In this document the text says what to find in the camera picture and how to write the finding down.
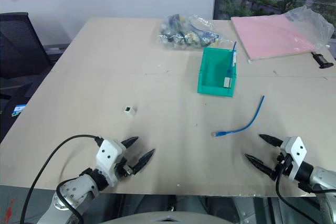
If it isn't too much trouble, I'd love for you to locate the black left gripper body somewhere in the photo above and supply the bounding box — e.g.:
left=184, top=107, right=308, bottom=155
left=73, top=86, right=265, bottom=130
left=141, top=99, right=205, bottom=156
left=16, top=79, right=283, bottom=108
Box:
left=114, top=153, right=135, bottom=180

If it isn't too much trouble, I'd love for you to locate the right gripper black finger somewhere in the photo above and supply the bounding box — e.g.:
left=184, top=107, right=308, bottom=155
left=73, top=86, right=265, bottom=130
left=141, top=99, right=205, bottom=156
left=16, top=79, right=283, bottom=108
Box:
left=244, top=153, right=277, bottom=180
left=259, top=134, right=284, bottom=148

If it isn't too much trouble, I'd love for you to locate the pink flat folder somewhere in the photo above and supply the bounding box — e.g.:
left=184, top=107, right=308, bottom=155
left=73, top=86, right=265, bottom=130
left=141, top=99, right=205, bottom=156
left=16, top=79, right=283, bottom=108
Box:
left=230, top=14, right=329, bottom=63

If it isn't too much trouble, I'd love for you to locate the blue Ethernet cable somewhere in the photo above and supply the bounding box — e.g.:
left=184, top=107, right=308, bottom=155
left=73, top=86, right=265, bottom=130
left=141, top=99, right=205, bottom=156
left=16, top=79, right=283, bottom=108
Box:
left=211, top=95, right=266, bottom=138

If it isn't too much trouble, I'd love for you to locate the green plastic bin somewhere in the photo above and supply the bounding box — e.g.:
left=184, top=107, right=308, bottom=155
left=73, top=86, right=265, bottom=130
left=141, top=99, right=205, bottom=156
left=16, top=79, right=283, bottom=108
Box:
left=197, top=47, right=238, bottom=98

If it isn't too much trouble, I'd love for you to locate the grey rounded robot torso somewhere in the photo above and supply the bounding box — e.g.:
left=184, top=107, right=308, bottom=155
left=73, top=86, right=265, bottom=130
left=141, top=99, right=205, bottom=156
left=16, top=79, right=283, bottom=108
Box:
left=103, top=209, right=238, bottom=224

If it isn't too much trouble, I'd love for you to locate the blue cable with white block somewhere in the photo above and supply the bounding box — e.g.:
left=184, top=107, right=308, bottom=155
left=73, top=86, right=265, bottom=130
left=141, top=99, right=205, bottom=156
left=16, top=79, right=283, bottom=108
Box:
left=223, top=41, right=238, bottom=89

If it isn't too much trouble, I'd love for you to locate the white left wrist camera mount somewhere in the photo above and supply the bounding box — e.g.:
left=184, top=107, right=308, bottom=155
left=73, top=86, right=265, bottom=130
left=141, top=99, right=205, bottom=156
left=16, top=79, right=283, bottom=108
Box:
left=96, top=139, right=127, bottom=187

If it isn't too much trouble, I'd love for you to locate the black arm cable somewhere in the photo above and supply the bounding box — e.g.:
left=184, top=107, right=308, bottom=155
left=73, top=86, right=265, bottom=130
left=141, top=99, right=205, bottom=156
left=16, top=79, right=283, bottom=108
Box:
left=20, top=134, right=103, bottom=224
left=275, top=155, right=320, bottom=224

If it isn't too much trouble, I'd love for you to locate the black office chair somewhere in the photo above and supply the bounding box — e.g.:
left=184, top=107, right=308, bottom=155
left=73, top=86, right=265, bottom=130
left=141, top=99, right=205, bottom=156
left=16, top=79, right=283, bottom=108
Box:
left=0, top=12, right=65, bottom=143

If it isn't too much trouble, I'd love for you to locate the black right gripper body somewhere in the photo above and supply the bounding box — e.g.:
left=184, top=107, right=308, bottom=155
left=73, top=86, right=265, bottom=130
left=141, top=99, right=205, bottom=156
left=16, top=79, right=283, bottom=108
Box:
left=272, top=151, right=293, bottom=182

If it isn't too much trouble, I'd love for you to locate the clear bag of parts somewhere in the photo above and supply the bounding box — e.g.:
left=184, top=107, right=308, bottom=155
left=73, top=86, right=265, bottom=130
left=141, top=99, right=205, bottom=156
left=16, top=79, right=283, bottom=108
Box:
left=157, top=13, right=222, bottom=50

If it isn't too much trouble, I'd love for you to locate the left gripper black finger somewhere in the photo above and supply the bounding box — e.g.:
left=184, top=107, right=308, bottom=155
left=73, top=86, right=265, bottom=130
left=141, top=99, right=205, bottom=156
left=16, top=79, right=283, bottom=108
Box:
left=121, top=136, right=139, bottom=148
left=132, top=148, right=156, bottom=175

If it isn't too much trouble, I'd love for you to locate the empty clear plastic bag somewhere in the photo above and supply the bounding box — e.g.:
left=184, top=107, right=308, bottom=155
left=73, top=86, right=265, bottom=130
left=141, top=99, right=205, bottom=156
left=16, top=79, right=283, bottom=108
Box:
left=284, top=5, right=335, bottom=52

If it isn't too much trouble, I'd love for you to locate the small white connector block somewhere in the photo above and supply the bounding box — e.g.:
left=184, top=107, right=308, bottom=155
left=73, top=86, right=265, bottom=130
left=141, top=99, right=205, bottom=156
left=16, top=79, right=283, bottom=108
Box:
left=123, top=105, right=138, bottom=116

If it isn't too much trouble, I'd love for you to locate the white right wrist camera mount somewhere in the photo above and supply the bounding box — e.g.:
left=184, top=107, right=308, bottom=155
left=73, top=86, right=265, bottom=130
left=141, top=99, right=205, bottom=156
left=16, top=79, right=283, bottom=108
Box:
left=279, top=136, right=308, bottom=182

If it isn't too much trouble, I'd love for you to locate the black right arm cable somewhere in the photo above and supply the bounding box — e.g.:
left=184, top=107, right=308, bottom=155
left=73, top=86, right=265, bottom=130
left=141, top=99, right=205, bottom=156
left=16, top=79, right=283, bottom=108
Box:
left=275, top=155, right=320, bottom=224

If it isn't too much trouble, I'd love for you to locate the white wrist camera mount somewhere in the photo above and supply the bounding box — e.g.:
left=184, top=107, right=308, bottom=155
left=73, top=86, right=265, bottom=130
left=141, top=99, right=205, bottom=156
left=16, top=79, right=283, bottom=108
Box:
left=279, top=136, right=308, bottom=182
left=96, top=139, right=127, bottom=187

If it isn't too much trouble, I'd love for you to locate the blue green card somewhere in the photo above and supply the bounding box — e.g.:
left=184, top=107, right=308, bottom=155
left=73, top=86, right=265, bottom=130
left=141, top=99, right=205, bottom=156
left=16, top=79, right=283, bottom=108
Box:
left=11, top=104, right=28, bottom=117

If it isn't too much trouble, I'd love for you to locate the small black device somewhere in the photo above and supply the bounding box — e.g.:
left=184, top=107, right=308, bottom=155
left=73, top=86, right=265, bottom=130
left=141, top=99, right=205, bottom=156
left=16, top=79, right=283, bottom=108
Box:
left=311, top=51, right=334, bottom=70

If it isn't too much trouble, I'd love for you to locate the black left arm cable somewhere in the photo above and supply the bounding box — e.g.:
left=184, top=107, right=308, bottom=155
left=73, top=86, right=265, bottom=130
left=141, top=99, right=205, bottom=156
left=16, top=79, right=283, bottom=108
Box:
left=20, top=134, right=103, bottom=224

